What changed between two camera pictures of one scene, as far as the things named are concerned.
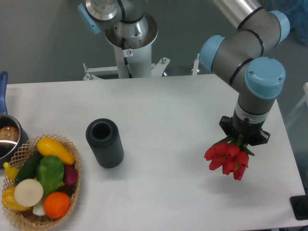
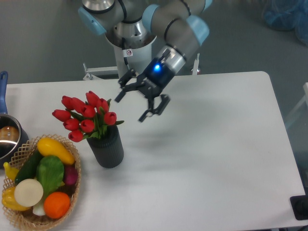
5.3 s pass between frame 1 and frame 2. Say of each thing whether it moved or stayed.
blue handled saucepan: stayed
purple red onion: stayed
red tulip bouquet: moved
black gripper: moved
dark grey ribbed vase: stayed
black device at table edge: stayed
